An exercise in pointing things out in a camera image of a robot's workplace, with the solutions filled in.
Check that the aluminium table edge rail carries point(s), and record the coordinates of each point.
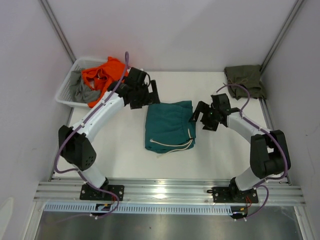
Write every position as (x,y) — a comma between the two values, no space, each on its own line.
(167,191)

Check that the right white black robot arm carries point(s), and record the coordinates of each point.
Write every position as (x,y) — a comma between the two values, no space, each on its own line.
(269,156)

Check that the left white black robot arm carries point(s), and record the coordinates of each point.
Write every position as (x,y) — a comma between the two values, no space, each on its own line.
(75,142)

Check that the white slotted cable duct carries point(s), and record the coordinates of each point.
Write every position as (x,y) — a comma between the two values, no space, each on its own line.
(130,208)

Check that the aluminium corner post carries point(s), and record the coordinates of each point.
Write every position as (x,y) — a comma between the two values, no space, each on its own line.
(48,11)
(293,14)

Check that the grey shorts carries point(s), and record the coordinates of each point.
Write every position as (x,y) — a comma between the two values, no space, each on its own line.
(79,91)

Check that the left aluminium corner post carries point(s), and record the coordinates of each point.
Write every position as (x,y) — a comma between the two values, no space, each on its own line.
(48,11)

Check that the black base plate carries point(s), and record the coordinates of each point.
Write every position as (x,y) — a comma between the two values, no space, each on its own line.
(223,194)
(88,193)

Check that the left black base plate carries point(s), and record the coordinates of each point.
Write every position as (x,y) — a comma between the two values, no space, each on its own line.
(88,193)

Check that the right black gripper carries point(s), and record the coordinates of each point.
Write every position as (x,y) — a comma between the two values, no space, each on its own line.
(201,107)

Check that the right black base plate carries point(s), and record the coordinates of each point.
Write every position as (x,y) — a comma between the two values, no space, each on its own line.
(223,194)

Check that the orange shorts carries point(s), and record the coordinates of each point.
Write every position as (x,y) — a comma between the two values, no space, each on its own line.
(101,77)

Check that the right aluminium corner post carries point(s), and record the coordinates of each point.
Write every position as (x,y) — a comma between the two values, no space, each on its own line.
(293,14)

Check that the white plastic basket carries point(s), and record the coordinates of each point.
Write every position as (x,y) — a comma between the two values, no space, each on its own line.
(63,95)

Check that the teal green shorts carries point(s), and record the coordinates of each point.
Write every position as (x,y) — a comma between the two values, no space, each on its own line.
(168,128)

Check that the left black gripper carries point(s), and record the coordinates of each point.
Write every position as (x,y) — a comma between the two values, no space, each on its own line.
(151,98)

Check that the olive green folded shorts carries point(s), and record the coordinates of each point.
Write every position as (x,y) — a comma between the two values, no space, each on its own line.
(248,76)

